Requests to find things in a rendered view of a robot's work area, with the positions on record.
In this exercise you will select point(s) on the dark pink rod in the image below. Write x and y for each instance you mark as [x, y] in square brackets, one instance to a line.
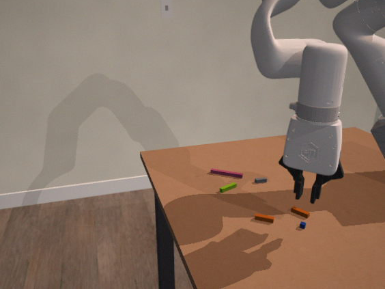
[226, 173]

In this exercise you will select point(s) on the grey rod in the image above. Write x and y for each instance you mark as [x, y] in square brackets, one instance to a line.
[260, 180]

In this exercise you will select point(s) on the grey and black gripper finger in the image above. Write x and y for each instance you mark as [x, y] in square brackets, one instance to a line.
[321, 179]
[298, 178]

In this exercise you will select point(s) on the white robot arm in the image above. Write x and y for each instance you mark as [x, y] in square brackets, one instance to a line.
[321, 66]

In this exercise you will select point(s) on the orange rod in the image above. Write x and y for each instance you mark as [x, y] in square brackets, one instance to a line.
[265, 218]
[300, 212]

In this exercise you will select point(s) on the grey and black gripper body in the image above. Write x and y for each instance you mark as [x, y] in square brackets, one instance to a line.
[309, 146]

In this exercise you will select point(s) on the lime green rod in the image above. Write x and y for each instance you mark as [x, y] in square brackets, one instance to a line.
[228, 187]

